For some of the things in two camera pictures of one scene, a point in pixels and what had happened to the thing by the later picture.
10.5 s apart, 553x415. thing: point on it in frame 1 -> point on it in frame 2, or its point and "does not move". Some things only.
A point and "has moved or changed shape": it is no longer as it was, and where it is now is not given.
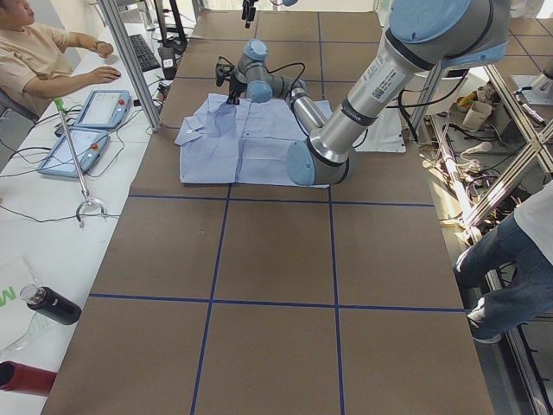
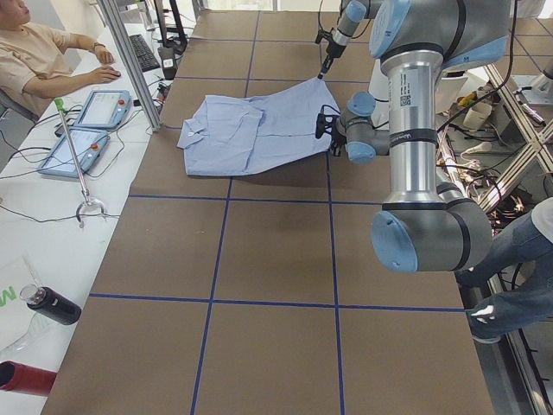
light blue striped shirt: x=243 y=143 has moved or changed shape
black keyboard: x=144 y=55 does not move
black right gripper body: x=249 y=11 -> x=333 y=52
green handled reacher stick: x=85 y=201 does not move
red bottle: x=20 y=377 does not move
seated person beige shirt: x=34 y=67 does not move
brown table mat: x=247 y=300 does not move
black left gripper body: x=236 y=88 -> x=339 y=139
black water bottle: x=51 y=303 does not move
